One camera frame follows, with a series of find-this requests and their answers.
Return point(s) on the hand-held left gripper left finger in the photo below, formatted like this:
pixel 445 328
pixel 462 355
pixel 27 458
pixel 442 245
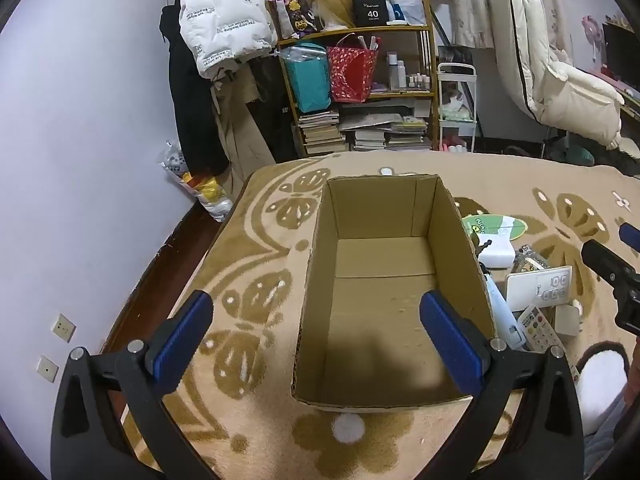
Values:
pixel 180 340

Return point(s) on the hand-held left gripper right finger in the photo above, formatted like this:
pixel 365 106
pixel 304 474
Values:
pixel 450 345

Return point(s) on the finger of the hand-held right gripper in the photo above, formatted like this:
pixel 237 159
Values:
pixel 607 262
pixel 629 234

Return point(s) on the brown cardboard box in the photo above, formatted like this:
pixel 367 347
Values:
pixel 380 320

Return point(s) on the white remote control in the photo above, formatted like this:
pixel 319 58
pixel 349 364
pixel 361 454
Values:
pixel 537 330

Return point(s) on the round printed hand fan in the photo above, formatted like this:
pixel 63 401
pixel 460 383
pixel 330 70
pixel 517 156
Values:
pixel 495 225

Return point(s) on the small white square adapter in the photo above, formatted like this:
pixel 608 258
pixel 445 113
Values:
pixel 567 320

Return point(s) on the white pen-shaped device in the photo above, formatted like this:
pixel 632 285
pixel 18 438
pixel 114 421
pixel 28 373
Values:
pixel 505 310

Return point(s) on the white button print card box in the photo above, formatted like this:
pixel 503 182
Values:
pixel 535 287

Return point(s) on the brown flower pattern blanket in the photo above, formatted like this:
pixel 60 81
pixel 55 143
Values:
pixel 260 320

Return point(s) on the white fuzzy slipper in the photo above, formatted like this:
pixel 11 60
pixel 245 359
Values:
pixel 600 390

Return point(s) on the small white box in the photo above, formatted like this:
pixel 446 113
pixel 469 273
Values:
pixel 497 256

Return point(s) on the person's striped trousers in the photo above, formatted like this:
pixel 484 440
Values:
pixel 605 445

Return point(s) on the clear plastic bag with packets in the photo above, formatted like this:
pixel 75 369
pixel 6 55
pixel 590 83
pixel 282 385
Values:
pixel 200 190

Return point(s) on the black monitor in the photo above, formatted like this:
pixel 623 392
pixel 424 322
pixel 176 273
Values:
pixel 622 50

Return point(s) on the cream puffer coat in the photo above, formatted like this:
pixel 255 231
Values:
pixel 550 60

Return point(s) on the pink desk fan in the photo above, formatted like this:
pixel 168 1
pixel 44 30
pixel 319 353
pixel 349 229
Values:
pixel 592 27

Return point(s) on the beige coat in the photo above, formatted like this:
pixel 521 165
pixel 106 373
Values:
pixel 240 135

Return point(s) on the wide stack of books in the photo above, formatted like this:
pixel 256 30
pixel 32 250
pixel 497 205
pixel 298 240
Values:
pixel 390 135

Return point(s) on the black coat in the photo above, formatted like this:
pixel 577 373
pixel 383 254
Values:
pixel 192 110

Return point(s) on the black hanging garment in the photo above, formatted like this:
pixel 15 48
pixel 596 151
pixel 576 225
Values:
pixel 272 120

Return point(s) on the white trolley cart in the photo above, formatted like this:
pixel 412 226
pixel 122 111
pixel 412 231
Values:
pixel 455 67

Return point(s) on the narrow stack of books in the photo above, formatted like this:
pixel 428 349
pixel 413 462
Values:
pixel 322 135

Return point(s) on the row of cosmetic bottles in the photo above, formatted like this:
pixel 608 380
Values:
pixel 400 72

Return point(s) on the beige hanging curtain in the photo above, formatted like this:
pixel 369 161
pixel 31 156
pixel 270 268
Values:
pixel 470 5

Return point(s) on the red patterned gift bag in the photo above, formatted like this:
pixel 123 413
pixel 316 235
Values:
pixel 350 75

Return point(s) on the teal bag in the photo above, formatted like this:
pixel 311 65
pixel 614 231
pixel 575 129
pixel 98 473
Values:
pixel 310 82

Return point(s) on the white puffer jacket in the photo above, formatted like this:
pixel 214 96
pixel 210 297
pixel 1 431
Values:
pixel 225 15

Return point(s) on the wooden shelf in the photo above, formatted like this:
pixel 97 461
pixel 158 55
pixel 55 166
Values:
pixel 350 31

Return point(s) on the black box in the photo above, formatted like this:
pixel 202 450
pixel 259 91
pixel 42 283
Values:
pixel 370 10

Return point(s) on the purple and black printed bag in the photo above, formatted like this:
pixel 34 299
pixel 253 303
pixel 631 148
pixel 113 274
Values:
pixel 295 7

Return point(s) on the blond wig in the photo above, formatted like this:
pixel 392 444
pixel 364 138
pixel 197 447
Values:
pixel 332 2

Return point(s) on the white wall outlet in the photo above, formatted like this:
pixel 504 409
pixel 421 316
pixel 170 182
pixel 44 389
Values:
pixel 63 328
pixel 48 369

